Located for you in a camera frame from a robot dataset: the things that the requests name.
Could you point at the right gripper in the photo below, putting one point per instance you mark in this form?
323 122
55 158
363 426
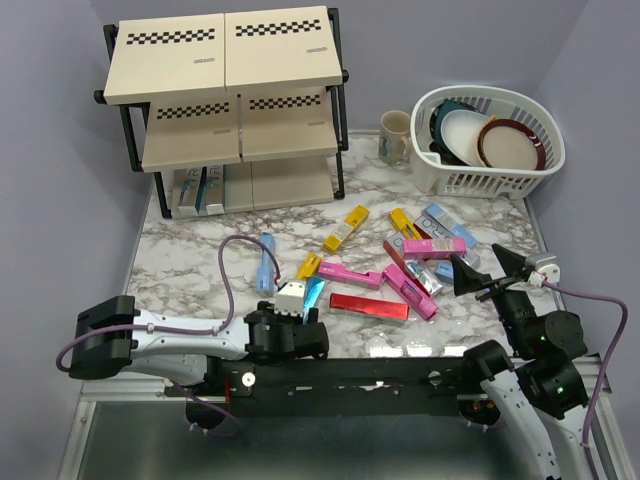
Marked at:
465 277

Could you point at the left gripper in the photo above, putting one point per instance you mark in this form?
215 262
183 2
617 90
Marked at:
269 308

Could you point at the metallic blue toothpaste box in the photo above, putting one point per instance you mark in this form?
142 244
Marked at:
213 193
314 288
187 191

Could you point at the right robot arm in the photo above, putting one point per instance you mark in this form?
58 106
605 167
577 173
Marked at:
535 385

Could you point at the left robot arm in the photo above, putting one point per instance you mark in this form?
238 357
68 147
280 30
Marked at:
115 336

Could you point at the beige three-tier shelf rack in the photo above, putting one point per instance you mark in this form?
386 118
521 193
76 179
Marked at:
260 93

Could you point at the red metallic toothpaste box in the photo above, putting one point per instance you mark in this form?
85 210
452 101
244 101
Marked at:
368 307

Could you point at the blue box near right gripper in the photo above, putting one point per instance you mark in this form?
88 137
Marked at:
444 271

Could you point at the pink toothpaste box long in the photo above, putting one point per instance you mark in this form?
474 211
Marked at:
339 273

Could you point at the yellow toothpaste box lower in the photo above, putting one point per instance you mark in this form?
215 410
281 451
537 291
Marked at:
309 267

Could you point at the yellow toothpaste box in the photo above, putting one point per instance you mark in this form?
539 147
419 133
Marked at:
309 267
401 223
345 229

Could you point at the silver foil toothpaste box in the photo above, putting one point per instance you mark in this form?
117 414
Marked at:
424 276

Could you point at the light blue toothpaste box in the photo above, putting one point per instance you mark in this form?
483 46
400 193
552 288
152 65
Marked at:
266 273

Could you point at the pink toothpaste box diagonal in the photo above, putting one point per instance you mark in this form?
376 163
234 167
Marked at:
420 302

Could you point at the yellow toothpaste box middle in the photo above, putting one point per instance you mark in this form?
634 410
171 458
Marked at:
345 229

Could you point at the black base bar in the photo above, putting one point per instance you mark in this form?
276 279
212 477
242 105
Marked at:
340 388

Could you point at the light blue box far right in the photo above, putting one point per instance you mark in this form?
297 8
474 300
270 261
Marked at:
451 225

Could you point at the silver blue toothpaste box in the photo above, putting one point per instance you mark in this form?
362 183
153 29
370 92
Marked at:
430 228

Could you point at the pink toothpaste box upper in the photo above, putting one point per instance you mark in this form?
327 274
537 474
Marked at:
437 249

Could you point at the yellow toothpaste box right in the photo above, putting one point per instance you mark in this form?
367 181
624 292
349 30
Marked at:
401 223

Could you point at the white plastic dish basket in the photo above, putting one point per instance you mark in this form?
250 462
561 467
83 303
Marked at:
430 172

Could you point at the red rimmed plate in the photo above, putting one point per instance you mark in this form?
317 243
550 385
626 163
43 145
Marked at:
508 144

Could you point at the dark teal bowl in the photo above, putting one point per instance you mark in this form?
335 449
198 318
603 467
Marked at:
437 117

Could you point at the white plate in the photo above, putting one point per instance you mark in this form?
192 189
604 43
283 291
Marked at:
460 130

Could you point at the cream ceramic mug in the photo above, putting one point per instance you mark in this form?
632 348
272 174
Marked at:
395 145

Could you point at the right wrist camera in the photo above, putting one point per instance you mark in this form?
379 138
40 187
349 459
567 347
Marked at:
541 268

